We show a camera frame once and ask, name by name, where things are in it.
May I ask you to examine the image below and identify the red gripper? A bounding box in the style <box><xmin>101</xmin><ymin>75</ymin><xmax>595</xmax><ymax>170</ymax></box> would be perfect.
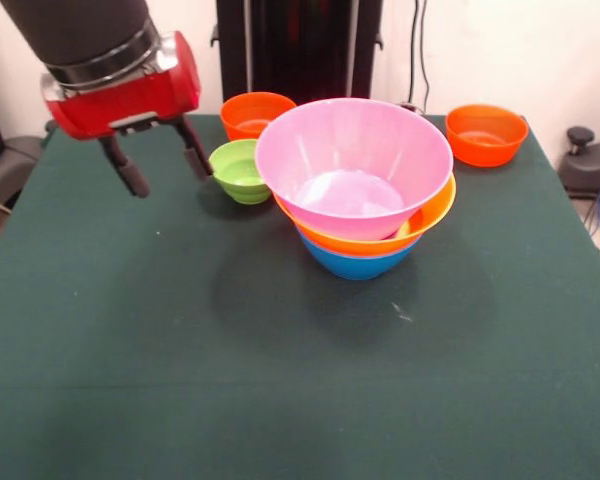
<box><xmin>39</xmin><ymin>30</ymin><xmax>214</xmax><ymax>199</ymax></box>

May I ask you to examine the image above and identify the red-orange bowl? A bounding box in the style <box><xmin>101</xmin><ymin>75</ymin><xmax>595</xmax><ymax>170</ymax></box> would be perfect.
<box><xmin>219</xmin><ymin>91</ymin><xmax>298</xmax><ymax>142</ymax></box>
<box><xmin>444</xmin><ymin>103</ymin><xmax>530</xmax><ymax>169</ymax></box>

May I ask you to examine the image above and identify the large pink bowl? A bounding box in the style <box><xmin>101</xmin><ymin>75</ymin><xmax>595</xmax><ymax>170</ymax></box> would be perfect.
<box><xmin>254</xmin><ymin>97</ymin><xmax>455</xmax><ymax>242</ymax></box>

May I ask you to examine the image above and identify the medium blue bowl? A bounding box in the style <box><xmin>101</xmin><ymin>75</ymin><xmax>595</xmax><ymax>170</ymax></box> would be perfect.
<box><xmin>298</xmin><ymin>232</ymin><xmax>424</xmax><ymax>281</ymax></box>

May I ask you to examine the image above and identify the large orange bowl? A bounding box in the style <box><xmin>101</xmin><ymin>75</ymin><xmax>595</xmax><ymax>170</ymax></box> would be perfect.
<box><xmin>273</xmin><ymin>174</ymin><xmax>457</xmax><ymax>258</ymax></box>

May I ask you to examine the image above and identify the small green bowl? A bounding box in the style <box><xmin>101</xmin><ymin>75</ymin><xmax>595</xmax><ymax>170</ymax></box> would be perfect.
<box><xmin>208</xmin><ymin>138</ymin><xmax>272</xmax><ymax>205</ymax></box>

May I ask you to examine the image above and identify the dark green tablecloth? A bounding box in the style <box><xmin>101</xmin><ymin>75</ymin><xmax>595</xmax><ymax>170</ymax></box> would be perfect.
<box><xmin>0</xmin><ymin>112</ymin><xmax>600</xmax><ymax>480</ymax></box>

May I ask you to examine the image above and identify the grey pedestal foot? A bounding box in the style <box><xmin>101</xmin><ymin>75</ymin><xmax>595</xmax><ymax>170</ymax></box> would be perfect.
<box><xmin>558</xmin><ymin>126</ymin><xmax>600</xmax><ymax>201</ymax></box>
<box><xmin>0</xmin><ymin>134</ymin><xmax>49</xmax><ymax>211</ymax></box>

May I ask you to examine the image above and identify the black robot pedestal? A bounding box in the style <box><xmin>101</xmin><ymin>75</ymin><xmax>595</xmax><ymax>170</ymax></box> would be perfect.
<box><xmin>210</xmin><ymin>0</ymin><xmax>384</xmax><ymax>104</ymax></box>

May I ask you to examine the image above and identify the black wall cable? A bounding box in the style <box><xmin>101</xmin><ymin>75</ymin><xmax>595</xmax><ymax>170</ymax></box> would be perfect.
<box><xmin>399</xmin><ymin>0</ymin><xmax>431</xmax><ymax>114</ymax></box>

